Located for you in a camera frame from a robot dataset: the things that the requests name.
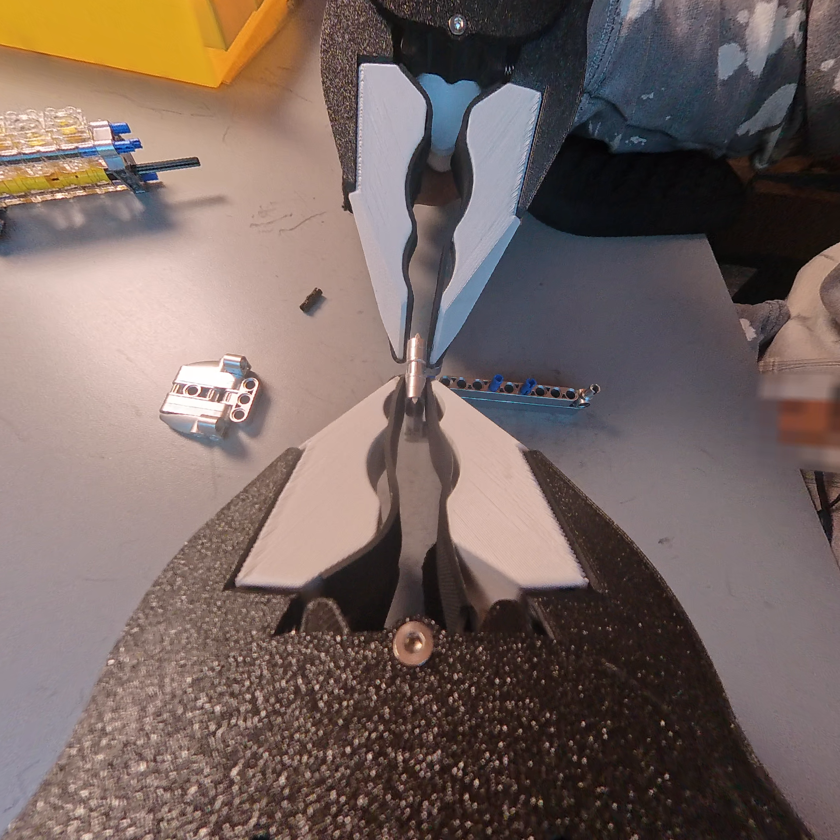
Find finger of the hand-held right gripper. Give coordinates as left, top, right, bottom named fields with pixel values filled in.
left=346, top=62, right=431, bottom=365
left=427, top=85, right=544, bottom=365

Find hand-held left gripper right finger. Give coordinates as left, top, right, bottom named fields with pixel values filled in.
left=423, top=379, right=588, bottom=632

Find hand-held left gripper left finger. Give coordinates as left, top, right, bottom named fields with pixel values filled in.
left=235, top=375, right=406, bottom=632

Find long grey beam with pins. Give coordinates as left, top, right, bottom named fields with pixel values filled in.
left=438, top=374, right=601, bottom=411

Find silver engine block piece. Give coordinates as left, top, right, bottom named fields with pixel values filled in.
left=403, top=335, right=431, bottom=441
left=159, top=354, right=263, bottom=442

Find person's black clothing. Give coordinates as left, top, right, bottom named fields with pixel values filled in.
left=528, top=134, right=746, bottom=237

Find person's camouflage hoodie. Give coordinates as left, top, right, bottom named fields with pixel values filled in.
left=577, top=0, right=840, bottom=165

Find yellow storage bin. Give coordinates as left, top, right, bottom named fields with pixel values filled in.
left=0, top=0, right=290, bottom=88

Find transparent brick assembly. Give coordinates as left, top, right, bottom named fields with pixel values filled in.
left=0, top=108, right=201, bottom=231

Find pale patterned cloth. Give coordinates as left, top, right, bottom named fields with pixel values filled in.
left=738, top=243, right=840, bottom=378

